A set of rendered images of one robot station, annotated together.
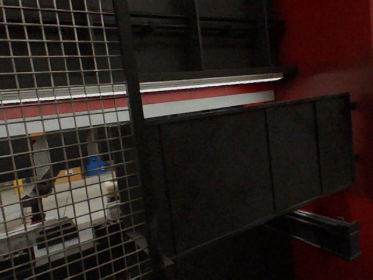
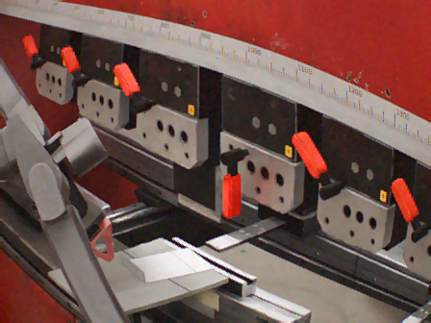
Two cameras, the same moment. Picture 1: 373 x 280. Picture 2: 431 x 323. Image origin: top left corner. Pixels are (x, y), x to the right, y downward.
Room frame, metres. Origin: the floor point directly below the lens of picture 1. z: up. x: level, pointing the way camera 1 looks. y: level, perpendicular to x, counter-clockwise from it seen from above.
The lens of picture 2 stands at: (1.64, 1.70, 1.83)
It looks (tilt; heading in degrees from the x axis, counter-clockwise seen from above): 23 degrees down; 259
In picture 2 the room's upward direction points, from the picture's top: straight up
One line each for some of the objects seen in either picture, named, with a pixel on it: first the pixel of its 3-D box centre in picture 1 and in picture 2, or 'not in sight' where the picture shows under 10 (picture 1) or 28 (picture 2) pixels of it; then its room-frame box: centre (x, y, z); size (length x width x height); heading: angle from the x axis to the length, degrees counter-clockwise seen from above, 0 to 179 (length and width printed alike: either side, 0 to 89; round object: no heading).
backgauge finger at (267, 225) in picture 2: not in sight; (271, 219); (1.25, 0.07, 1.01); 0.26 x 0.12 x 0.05; 30
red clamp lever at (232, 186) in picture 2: not in sight; (235, 183); (1.36, 0.33, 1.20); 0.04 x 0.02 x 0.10; 30
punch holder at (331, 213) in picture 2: (67, 147); (372, 181); (1.20, 0.49, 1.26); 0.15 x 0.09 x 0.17; 120
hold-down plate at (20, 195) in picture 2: not in sight; (19, 199); (1.73, -0.33, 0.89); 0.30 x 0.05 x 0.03; 120
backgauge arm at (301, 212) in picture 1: (282, 216); (203, 207); (1.28, -0.42, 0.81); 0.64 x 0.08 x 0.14; 30
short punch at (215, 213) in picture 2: not in sight; (198, 184); (1.38, 0.16, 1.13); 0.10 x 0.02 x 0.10; 120
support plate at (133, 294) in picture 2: not in sight; (130, 280); (1.51, 0.24, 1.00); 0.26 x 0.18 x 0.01; 30
